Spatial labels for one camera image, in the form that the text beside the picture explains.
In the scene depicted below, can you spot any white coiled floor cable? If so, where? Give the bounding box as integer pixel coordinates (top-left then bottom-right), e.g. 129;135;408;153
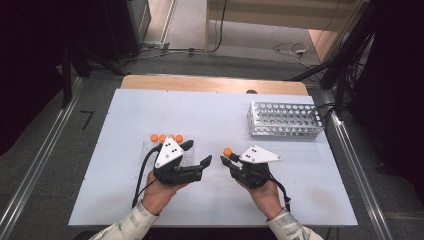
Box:
273;41;316;69

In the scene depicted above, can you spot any aluminium floor rail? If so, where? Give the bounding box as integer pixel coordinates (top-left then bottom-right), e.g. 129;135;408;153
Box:
319;86;396;240
0;76;84;234

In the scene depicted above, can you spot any black curtain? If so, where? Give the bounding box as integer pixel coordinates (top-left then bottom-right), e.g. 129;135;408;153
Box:
0;0;104;156
348;0;424;186

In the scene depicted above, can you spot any black cabinet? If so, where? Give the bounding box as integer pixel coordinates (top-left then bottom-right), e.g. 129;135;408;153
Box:
99;0;153;63

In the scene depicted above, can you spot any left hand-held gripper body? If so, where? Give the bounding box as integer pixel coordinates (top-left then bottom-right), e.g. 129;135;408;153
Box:
153;136;204;186

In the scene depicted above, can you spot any black metal stand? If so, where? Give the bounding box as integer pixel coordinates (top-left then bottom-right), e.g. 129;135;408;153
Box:
288;0;376;113
59;43;128;109

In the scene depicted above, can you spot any white perforated tube rack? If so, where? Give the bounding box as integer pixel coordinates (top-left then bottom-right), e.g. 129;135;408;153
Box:
246;100;325;139

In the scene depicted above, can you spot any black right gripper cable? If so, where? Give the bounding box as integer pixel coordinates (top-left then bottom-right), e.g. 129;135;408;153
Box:
269;174;292;213

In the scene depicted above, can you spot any person's right hand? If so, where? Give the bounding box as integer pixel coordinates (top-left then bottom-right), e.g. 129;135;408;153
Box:
236;178;286;221

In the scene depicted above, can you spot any clear acrylic tube rack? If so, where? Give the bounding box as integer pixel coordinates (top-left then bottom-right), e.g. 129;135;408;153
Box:
139;139;196;168

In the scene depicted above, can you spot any black floor cable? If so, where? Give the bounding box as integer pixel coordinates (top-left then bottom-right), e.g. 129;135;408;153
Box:
205;0;229;54

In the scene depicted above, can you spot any beige wooden cabinet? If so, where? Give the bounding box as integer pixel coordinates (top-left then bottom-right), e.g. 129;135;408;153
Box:
204;0;366;63

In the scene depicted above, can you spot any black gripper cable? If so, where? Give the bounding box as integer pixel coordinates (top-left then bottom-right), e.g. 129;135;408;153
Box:
131;143;164;209
269;174;292;213

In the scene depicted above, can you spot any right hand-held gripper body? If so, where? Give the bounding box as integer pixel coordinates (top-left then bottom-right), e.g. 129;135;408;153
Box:
231;144;283;190

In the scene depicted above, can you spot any person's left hand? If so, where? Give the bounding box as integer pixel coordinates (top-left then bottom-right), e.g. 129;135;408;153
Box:
141;169;188;216

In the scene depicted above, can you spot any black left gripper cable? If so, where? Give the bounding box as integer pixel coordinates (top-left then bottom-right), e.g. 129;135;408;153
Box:
131;143;164;209

